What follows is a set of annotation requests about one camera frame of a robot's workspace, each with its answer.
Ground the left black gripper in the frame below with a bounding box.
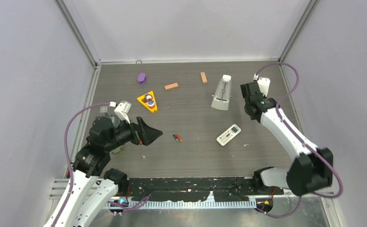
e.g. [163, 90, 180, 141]
[105, 114, 163, 150]

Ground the white printed card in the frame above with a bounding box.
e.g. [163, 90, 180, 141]
[216, 124, 241, 146]

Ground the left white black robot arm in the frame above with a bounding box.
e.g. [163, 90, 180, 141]
[45, 117, 163, 227]

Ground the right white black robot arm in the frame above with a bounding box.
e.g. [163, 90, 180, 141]
[240, 82, 333, 196]

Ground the white metronome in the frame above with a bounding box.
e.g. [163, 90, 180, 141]
[211, 75, 232, 111]

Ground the orange AAA battery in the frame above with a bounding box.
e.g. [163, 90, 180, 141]
[175, 134, 183, 142]

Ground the green toy piece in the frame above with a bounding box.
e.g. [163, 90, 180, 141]
[112, 148, 122, 154]

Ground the yellow triangular toy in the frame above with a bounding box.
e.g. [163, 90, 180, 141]
[137, 91, 158, 113]

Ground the grey building plate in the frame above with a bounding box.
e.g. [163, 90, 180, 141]
[97, 113, 116, 122]

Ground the upright orange wooden block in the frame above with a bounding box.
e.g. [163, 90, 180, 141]
[200, 72, 208, 84]

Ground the small clear grey tile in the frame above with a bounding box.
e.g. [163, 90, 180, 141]
[100, 106, 108, 114]

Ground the purple plastic cap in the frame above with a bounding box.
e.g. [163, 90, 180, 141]
[137, 73, 147, 85]

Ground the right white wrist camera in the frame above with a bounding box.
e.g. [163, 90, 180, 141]
[253, 74, 271, 97]

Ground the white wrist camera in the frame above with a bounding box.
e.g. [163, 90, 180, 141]
[253, 74, 271, 97]
[109, 100, 131, 124]

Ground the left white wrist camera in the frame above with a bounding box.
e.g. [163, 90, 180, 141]
[109, 100, 131, 124]

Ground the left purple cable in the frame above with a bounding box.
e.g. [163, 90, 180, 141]
[50, 103, 114, 227]

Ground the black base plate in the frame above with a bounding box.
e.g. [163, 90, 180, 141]
[117, 177, 284, 202]

